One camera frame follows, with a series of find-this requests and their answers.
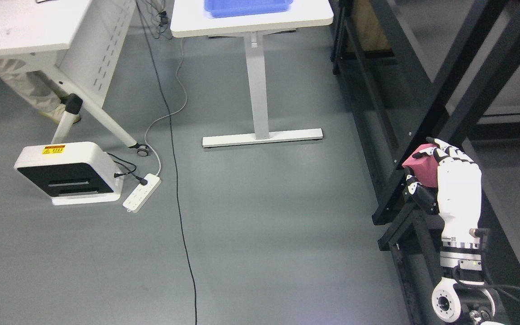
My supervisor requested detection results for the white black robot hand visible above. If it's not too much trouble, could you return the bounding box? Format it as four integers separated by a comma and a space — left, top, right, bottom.
405, 137, 482, 249

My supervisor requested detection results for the pink block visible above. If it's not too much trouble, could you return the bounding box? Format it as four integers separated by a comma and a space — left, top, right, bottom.
402, 155, 439, 188

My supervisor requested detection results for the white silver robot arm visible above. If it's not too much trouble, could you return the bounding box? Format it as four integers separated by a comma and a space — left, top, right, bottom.
431, 246, 501, 325

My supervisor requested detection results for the black metal shelf rack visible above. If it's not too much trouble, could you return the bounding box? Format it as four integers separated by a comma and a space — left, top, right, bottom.
331, 0, 520, 325

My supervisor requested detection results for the blue tray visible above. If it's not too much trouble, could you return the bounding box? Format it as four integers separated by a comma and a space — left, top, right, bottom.
204, 0, 293, 18

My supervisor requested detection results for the white power strip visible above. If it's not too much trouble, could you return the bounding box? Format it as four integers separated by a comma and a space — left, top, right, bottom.
122, 173, 161, 213

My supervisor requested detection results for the white standing desk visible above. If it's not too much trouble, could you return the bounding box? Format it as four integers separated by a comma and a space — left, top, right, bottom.
171, 0, 334, 148

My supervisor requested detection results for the white box device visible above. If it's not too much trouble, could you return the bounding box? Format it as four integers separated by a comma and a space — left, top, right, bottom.
14, 93, 125, 206

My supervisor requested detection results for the white folding table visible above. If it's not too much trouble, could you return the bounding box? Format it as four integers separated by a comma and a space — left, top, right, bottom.
0, 0, 148, 156

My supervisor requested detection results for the person in beige trousers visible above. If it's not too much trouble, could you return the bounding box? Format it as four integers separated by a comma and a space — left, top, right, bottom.
0, 58, 68, 124

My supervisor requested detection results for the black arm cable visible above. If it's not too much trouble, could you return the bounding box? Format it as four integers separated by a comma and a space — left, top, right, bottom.
452, 228, 520, 316

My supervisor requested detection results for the white power cable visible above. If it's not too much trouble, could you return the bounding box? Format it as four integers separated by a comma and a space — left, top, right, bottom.
144, 36, 188, 177

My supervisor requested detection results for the long black floor cable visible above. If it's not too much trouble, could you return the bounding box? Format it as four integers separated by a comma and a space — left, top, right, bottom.
136, 0, 198, 325

